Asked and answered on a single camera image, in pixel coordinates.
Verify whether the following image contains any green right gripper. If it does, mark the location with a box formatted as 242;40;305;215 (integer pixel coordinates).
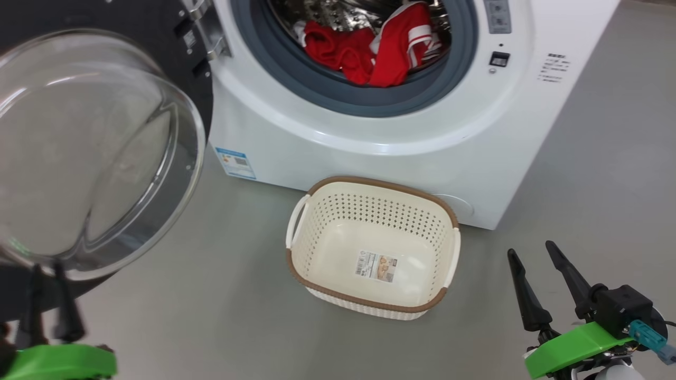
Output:
508;240;637;380

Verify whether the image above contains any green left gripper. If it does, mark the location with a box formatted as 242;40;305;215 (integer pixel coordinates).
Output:
0;262;118;380

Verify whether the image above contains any black round glass washer door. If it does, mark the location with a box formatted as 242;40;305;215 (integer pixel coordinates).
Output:
0;0;214;317

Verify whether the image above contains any red garment with white stripes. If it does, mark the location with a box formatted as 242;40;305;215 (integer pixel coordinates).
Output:
369;2;442;88

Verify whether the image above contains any plain red garment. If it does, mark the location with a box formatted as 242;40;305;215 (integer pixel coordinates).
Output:
296;20;377;85

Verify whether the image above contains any white front-load washing machine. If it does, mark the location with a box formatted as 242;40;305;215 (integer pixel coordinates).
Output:
206;0;621;230

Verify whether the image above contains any printed product label sticker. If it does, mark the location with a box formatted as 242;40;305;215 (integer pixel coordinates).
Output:
355;250;398;283

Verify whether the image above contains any cream laundry basket brown rim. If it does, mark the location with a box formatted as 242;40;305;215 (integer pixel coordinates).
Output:
285;176;461;321

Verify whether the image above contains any metal door hinge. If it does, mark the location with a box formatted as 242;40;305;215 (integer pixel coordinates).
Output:
179;0;233;62

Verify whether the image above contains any grey rubber door gasket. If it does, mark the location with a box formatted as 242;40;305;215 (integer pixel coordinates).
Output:
230;0;479;118

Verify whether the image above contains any steel washer drum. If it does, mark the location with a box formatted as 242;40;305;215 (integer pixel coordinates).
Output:
269;0;453;33

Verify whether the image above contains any round white filter cover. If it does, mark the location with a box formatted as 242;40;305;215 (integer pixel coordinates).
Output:
430;194;474;220

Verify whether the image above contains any black printed warning text label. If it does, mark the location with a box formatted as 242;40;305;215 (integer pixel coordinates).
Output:
538;53;571;83

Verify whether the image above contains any blue energy label sticker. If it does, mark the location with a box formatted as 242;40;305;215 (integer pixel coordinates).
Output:
215;147;257;180

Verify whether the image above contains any teal right camera cable connector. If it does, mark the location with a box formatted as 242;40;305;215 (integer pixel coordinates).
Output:
628;319;676;366

